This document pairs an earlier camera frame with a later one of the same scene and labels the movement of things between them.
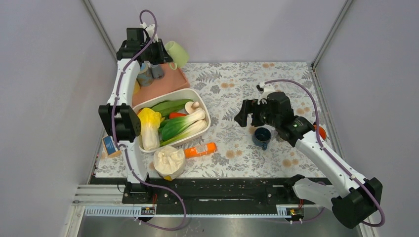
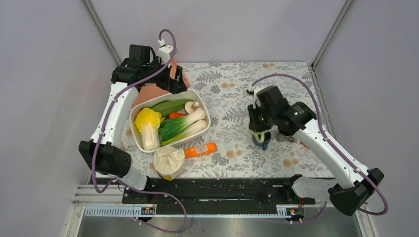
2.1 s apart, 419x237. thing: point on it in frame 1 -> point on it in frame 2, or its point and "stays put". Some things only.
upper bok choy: [174, 127] stays put
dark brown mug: [279, 138] stays put
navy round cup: [261, 136] stays put
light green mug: [178, 55] -> [262, 137]
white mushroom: [190, 106] stays put
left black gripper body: [154, 54] -> [161, 78]
